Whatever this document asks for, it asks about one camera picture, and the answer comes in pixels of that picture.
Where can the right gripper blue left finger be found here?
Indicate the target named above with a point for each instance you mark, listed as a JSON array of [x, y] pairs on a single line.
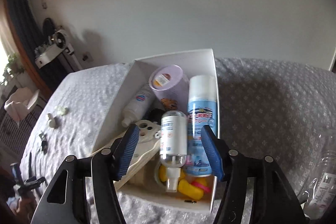
[[123, 149]]

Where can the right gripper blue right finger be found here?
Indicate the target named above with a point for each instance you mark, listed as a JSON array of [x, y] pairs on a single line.
[[217, 154]]

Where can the blue aerosol spray can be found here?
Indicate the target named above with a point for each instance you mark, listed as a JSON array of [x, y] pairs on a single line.
[[202, 109]]

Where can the white tube bottle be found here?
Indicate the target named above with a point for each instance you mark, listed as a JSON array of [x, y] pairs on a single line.
[[137, 107]]

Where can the clear pump spray bottle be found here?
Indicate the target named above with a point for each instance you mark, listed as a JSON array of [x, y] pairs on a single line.
[[173, 146]]

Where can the pink lidded cup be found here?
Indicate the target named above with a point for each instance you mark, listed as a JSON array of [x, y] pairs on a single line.
[[171, 87]]

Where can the cream plastic holder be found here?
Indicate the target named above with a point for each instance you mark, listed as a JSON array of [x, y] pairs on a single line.
[[145, 151]]

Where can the yellow toy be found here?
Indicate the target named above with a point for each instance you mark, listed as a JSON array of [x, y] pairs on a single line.
[[195, 188]]

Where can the small clear cap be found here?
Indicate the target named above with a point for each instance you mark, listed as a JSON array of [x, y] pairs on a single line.
[[62, 111]]

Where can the small white bottle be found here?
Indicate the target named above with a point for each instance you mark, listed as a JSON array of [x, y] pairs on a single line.
[[52, 121]]

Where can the clear plastic bag items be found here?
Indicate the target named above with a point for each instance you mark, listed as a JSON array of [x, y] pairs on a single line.
[[318, 192]]

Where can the white desk shelf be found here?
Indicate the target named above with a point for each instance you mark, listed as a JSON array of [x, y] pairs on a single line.
[[51, 53]]

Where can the small white fan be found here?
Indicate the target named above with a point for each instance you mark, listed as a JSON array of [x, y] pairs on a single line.
[[61, 39]]

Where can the potted green plant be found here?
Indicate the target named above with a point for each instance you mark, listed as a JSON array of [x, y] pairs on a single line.
[[13, 68]]

